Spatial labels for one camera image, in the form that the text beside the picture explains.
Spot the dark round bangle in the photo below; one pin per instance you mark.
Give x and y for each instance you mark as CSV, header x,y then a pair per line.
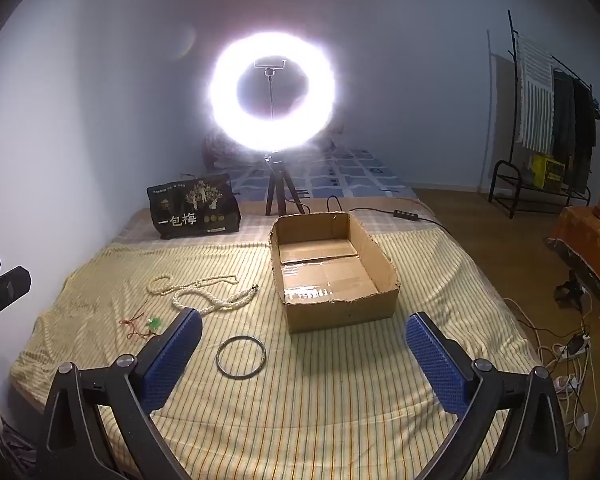
x,y
220,365

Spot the phone holder clamp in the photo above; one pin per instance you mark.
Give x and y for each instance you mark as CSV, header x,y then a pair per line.
x,y
269,64

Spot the dark hanging garment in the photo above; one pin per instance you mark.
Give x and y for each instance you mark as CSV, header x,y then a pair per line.
x,y
562,120
584,140

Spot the cardboard box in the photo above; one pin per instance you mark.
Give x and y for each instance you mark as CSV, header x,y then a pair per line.
x,y
325,265

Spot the checked bed sheet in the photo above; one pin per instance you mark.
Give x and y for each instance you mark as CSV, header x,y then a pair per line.
x,y
205,232

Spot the white power strip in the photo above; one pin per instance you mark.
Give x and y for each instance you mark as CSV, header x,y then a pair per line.
x,y
575,346

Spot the yellow striped blanket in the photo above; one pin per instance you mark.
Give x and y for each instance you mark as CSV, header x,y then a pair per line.
x,y
305,410

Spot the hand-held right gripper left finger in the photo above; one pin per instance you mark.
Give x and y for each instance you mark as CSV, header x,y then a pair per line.
x,y
172,360

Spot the yellow box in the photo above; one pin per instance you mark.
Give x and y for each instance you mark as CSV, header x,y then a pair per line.
x,y
547,172

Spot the black printed bag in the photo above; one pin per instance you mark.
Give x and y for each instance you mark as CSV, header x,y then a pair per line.
x,y
195,210

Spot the orange covered side table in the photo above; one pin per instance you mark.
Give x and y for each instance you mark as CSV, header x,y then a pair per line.
x,y
585,240

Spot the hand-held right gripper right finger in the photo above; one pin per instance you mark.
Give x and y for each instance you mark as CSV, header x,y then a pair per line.
x,y
435,360

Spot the black clothes rack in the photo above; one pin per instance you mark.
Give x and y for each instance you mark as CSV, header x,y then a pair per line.
x,y
502,180

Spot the blue patterned blanket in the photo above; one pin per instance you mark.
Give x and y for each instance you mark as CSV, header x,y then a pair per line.
x,y
350,170

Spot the dark tripod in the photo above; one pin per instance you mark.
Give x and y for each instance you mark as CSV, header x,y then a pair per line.
x,y
274,185

